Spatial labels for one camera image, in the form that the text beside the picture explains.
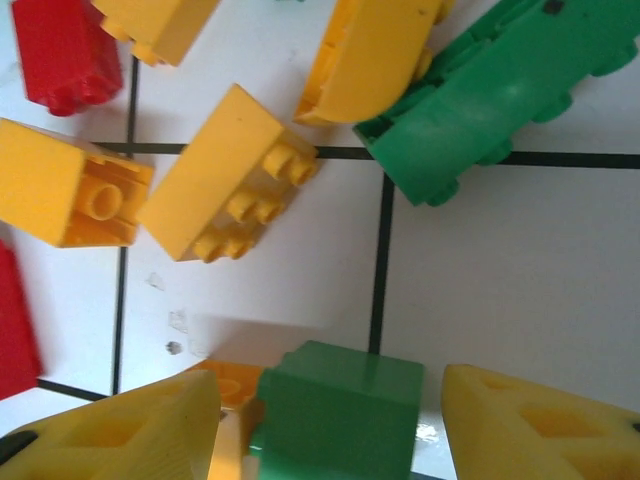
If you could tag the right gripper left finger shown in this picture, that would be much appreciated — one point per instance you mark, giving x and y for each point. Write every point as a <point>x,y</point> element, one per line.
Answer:
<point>100,440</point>

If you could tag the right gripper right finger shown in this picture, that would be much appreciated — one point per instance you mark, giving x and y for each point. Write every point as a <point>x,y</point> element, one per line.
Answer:
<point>540,430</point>

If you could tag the red lego brick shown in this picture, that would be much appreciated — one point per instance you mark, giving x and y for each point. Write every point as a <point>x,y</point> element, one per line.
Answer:
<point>15,325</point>
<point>60,50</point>

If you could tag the long green lego brick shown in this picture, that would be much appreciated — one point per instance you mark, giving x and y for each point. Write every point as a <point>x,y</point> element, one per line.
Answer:
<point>500,90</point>

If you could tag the curved yellow lego brick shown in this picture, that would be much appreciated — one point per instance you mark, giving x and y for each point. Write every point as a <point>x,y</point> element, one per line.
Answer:
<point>375,60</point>

